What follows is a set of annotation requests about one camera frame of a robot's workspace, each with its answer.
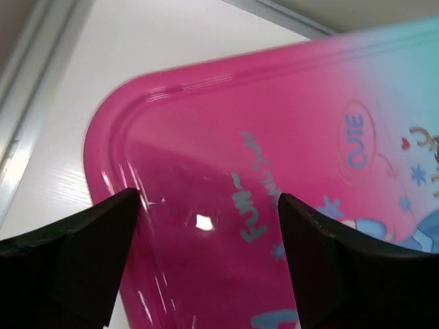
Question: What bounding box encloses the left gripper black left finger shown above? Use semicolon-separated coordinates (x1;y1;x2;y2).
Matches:
1;188;140;328

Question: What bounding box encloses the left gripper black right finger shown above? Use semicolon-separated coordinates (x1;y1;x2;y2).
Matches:
278;194;438;328

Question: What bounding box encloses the pink hard-shell suitcase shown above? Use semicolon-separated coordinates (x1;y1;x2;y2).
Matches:
84;17;438;328

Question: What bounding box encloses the aluminium frame rail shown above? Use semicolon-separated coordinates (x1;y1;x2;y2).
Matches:
0;0;340;223

